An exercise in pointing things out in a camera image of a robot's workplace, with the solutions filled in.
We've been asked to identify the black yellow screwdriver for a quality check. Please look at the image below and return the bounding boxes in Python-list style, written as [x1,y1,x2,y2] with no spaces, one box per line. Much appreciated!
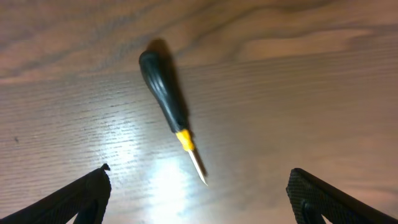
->
[139,50,208,185]

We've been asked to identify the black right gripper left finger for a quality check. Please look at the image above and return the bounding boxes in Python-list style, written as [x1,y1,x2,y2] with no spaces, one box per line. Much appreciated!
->
[1,164,111,224]

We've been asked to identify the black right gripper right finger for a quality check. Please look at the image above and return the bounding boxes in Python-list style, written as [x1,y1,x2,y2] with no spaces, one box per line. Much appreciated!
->
[286,168,397,224]

